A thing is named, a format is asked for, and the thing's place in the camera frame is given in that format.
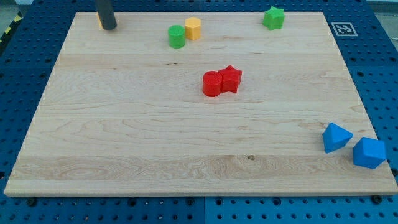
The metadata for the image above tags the yellow hexagon block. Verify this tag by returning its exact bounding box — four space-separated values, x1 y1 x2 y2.
185 17 201 40

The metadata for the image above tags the wooden board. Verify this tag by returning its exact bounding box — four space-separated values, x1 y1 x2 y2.
4 12 397 197

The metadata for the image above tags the red cylinder block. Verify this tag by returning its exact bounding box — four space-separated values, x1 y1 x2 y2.
202 71 222 97

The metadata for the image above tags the red star block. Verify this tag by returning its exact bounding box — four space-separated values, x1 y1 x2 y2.
218 65 243 93

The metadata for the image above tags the green cylinder block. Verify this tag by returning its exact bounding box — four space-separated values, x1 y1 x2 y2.
168 25 185 49

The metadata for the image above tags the green star block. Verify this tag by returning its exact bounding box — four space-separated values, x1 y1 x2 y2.
262 6 285 30

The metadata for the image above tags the blue pyramid block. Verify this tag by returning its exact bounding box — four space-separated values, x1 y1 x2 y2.
322 123 354 154

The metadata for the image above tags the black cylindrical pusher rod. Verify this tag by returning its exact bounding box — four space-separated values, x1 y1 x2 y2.
94 0 117 30

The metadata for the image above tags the white fiducial marker tag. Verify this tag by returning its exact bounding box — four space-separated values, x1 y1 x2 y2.
331 22 358 37

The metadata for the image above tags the blue cube block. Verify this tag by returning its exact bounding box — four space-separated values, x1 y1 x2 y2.
353 137 387 169

